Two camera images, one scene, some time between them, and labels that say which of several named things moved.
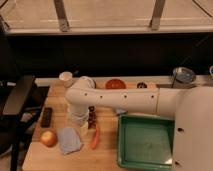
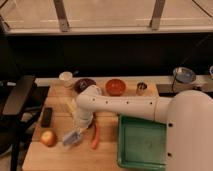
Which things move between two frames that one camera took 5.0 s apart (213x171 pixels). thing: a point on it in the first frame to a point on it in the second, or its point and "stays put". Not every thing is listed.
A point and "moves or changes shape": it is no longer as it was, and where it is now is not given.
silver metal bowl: (184, 75) stays put
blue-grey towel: (69, 140) moves or changes shape
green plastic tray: (145, 143) stays put
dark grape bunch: (91, 117) stays put
